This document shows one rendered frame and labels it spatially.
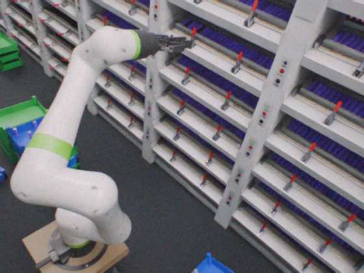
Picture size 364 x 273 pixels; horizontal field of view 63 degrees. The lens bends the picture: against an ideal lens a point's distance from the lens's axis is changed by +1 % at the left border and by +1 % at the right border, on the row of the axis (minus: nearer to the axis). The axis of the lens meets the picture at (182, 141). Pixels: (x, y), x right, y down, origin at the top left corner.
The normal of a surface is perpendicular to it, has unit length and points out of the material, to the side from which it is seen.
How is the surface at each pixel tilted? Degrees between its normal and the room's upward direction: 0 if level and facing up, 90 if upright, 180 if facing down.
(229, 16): 19
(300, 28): 90
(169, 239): 0
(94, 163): 0
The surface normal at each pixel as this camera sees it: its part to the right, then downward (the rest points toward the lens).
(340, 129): -0.11, -0.54
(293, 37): -0.69, 0.43
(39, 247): 0.12, -0.72
